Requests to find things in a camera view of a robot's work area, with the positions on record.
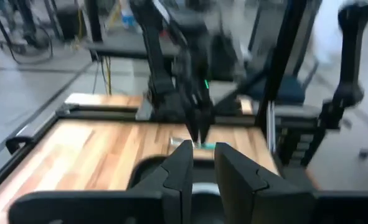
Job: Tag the blue and white bucket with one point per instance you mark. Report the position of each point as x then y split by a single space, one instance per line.
127 15

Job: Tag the black waste bin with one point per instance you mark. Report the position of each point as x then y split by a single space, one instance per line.
68 21

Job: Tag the black standing desk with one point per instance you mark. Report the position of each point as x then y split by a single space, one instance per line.
124 48

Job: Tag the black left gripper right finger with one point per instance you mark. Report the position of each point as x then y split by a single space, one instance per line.
249 193

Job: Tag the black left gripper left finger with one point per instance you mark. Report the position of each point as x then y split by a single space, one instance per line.
177 186

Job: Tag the black desk pole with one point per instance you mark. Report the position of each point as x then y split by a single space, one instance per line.
93 18

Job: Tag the black jointed stand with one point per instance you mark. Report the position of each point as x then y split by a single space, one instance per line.
351 62

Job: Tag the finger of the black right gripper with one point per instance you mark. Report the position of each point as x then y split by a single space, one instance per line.
195 124
206 123

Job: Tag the black aluminium table frame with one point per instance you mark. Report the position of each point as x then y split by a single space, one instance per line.
93 112

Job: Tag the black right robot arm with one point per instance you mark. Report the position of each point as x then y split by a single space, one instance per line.
158 77

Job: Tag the mesh chair with blue seat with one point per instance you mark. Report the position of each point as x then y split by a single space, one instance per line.
289 90

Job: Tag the silver aluminium extrusion post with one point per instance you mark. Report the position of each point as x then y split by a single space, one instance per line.
271 124

